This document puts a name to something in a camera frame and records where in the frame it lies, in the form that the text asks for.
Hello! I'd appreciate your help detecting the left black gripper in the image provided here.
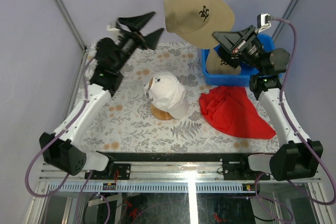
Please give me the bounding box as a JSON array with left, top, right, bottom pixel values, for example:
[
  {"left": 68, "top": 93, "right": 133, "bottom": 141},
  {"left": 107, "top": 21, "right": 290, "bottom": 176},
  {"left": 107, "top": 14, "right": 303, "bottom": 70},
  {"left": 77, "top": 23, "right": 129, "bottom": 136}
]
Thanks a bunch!
[{"left": 113, "top": 11, "right": 162, "bottom": 72}]

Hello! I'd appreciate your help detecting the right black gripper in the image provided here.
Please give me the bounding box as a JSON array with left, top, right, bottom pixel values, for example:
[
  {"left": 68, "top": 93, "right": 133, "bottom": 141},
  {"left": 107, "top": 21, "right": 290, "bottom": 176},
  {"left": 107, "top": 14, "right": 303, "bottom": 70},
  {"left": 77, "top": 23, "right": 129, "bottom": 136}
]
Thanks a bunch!
[{"left": 213, "top": 25, "right": 267, "bottom": 74}]

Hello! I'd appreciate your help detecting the tan baseball cap with logo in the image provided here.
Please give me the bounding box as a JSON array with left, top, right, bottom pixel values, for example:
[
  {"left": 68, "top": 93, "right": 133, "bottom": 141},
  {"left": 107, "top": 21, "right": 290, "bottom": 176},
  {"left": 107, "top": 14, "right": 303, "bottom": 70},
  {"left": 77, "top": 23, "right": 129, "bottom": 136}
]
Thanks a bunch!
[{"left": 163, "top": 0, "right": 235, "bottom": 49}]

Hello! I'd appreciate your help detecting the white baseball cap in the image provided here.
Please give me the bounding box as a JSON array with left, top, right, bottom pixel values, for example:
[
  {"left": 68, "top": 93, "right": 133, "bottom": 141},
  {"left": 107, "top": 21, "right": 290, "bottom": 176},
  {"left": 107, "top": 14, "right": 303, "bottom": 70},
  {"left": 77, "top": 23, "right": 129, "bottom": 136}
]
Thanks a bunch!
[{"left": 148, "top": 71, "right": 188, "bottom": 120}]

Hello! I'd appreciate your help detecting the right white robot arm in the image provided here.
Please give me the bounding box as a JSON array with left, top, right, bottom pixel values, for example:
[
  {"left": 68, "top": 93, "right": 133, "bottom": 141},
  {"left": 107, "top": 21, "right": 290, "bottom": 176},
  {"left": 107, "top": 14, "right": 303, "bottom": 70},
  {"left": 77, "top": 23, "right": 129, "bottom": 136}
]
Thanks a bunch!
[{"left": 212, "top": 25, "right": 323, "bottom": 181}]

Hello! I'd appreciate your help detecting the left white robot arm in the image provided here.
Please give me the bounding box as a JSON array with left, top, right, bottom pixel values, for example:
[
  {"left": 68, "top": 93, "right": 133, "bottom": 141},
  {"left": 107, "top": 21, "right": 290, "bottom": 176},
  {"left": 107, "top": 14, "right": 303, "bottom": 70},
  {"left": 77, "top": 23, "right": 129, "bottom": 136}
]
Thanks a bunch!
[{"left": 39, "top": 11, "right": 164, "bottom": 179}]

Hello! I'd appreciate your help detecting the blue plastic bin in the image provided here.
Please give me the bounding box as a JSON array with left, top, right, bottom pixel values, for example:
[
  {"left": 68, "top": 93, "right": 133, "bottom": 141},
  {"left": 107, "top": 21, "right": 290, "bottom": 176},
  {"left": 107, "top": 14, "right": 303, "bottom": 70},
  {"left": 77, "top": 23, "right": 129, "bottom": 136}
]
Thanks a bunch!
[{"left": 201, "top": 34, "right": 275, "bottom": 87}]

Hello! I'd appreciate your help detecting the red cloth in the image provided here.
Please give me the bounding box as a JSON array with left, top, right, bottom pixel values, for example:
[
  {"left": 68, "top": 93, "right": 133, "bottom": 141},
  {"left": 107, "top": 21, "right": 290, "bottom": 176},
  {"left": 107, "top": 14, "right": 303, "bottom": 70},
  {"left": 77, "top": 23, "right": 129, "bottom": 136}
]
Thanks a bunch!
[{"left": 198, "top": 86, "right": 276, "bottom": 140}]

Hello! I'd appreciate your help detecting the floral table mat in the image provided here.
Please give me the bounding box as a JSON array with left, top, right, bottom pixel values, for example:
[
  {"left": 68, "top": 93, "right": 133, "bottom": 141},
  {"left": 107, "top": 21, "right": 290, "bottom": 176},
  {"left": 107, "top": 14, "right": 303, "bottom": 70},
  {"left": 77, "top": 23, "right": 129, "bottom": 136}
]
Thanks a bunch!
[{"left": 78, "top": 42, "right": 279, "bottom": 153}]

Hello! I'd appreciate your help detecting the wooden hat stand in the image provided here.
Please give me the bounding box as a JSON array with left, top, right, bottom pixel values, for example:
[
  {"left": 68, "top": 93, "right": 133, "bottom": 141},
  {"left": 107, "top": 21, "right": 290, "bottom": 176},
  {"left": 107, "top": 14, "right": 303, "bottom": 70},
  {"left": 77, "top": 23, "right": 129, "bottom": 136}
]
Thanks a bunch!
[{"left": 144, "top": 78, "right": 173, "bottom": 121}]

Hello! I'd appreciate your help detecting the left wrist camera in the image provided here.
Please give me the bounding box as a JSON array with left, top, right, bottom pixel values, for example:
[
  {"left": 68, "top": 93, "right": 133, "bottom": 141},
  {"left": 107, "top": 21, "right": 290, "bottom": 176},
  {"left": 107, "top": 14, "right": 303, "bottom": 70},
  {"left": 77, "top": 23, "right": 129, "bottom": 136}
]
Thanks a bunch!
[{"left": 107, "top": 24, "right": 121, "bottom": 33}]

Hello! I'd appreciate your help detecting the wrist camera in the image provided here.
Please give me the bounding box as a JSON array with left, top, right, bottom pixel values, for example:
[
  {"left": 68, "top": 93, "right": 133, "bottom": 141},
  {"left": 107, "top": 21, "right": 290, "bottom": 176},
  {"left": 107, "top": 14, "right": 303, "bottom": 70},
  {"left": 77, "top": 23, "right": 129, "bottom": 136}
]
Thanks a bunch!
[
  {"left": 257, "top": 13, "right": 271, "bottom": 33},
  {"left": 107, "top": 24, "right": 121, "bottom": 33}
]

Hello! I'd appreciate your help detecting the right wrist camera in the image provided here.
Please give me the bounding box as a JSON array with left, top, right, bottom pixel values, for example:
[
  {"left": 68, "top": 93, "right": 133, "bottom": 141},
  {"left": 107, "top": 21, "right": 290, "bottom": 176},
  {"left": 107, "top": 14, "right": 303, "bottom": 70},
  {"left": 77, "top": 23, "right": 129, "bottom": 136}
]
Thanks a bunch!
[{"left": 257, "top": 13, "right": 271, "bottom": 33}]

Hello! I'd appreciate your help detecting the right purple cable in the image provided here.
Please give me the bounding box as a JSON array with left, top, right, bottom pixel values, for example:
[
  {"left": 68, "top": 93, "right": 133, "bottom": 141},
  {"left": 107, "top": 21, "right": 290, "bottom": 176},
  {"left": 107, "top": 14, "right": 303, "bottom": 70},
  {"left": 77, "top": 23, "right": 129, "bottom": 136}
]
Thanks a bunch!
[{"left": 254, "top": 17, "right": 336, "bottom": 223}]

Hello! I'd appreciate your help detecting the purple cable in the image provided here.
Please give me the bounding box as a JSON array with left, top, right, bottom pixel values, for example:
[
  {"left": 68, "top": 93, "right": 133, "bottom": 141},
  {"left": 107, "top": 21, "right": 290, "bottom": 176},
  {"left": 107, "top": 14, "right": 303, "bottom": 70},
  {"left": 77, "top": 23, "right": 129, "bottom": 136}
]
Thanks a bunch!
[
  {"left": 25, "top": 58, "right": 92, "bottom": 198},
  {"left": 254, "top": 17, "right": 336, "bottom": 223}
]

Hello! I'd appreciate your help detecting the right aluminium corner post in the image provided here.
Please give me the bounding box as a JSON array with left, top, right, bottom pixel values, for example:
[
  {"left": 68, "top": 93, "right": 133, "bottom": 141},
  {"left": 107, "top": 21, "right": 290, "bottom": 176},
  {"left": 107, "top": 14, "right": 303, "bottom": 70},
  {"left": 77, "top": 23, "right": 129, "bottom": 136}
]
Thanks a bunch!
[{"left": 272, "top": 0, "right": 300, "bottom": 42}]

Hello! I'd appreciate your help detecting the aluminium corner post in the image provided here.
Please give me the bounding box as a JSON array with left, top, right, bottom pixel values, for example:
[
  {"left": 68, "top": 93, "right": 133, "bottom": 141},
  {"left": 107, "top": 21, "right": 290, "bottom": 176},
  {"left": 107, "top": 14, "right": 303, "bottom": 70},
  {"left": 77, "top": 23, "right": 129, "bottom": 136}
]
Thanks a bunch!
[
  {"left": 272, "top": 0, "right": 300, "bottom": 42},
  {"left": 53, "top": 0, "right": 87, "bottom": 51}
]

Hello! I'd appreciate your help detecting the left aluminium corner post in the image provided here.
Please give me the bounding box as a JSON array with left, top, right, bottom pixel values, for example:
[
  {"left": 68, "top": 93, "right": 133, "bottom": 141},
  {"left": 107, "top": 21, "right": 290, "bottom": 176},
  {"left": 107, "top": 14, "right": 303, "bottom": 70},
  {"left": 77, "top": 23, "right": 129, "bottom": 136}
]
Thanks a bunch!
[{"left": 53, "top": 0, "right": 87, "bottom": 51}]

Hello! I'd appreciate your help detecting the aluminium front rail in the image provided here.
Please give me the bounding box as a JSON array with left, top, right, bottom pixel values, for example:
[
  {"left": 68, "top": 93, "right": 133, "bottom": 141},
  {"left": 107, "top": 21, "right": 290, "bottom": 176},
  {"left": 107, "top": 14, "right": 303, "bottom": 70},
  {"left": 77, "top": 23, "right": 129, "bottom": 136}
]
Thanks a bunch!
[{"left": 39, "top": 161, "right": 322, "bottom": 183}]

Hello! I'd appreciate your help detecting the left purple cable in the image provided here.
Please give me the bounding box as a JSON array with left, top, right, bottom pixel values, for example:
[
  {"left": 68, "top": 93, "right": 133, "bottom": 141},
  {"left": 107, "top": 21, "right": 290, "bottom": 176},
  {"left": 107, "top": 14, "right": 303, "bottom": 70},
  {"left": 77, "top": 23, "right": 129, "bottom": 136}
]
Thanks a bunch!
[{"left": 25, "top": 58, "right": 92, "bottom": 198}]

